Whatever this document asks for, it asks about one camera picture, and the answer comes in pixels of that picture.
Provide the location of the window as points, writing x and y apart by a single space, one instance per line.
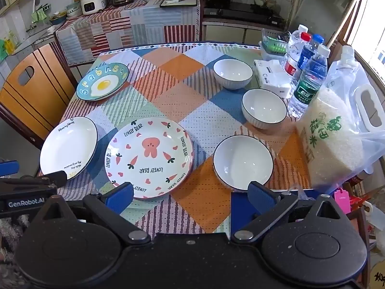
373 21

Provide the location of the small cooking pot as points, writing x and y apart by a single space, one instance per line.
264 1

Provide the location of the white rice cooker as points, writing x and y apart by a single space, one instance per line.
92 4

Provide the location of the blue cap water bottle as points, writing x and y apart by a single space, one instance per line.
308 52

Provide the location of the kitchen knife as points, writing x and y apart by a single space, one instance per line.
176 1

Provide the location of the black gas stove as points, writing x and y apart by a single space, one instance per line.
240 13

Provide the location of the cutting board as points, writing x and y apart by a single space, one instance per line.
179 2

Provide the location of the clear water bottle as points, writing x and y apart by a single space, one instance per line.
296 36

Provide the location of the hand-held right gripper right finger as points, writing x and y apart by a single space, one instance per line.
261 197

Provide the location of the clear plastic container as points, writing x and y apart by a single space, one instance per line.
266 51

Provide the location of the green label water bottle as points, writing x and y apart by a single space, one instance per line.
309 81

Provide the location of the rice bag with green print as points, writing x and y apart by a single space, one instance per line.
331 138

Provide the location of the striped patchwork cover cloth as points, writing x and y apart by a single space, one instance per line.
135 27

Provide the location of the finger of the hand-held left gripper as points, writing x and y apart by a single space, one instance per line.
9 168
55 178

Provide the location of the grey fuzzy cloth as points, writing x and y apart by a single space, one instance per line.
10 240

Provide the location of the sink faucet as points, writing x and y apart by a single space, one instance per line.
31 28

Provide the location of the white bowl with black rim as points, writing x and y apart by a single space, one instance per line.
243 162
233 72
264 108

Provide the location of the blue basin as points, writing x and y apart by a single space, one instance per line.
58 19

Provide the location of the wooden chair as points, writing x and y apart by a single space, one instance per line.
30 96

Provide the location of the red cap water bottle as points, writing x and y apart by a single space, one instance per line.
293 57

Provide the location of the patchwork tablecloth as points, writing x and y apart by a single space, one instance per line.
186 96

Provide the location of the white tissue pack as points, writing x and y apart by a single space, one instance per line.
270 78

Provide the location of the stove base cabinet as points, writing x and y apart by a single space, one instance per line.
234 34

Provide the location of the teal fried egg plate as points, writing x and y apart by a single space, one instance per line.
102 85

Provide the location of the green rag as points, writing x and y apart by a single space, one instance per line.
39 15

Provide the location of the pink bunny carrot plate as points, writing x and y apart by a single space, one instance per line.
150 156

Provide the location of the stack of pale green bowls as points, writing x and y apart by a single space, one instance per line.
73 9

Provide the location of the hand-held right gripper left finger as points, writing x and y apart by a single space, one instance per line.
120 194

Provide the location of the blue carton box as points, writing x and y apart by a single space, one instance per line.
239 216

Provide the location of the green ridged plastic item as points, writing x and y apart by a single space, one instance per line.
276 46

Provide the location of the pink tag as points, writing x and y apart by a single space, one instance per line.
343 200

